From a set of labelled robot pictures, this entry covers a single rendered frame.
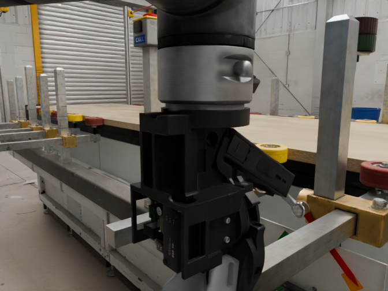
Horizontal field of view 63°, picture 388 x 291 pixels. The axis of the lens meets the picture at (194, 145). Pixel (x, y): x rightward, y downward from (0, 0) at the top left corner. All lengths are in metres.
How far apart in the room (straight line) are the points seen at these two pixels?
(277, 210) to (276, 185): 0.57
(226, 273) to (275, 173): 0.10
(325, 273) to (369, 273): 0.07
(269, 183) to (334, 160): 0.24
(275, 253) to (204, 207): 0.17
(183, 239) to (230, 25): 0.15
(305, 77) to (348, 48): 8.01
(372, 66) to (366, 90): 0.52
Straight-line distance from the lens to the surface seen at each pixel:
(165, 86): 0.23
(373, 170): 0.62
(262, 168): 0.29
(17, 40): 8.27
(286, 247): 0.39
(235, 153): 0.26
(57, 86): 1.53
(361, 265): 0.55
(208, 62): 0.22
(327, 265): 0.58
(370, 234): 0.53
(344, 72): 0.52
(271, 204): 0.89
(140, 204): 0.97
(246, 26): 0.23
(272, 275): 0.36
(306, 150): 0.77
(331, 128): 0.52
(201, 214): 0.22
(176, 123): 0.21
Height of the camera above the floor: 1.04
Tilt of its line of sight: 10 degrees down
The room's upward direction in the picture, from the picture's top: straight up
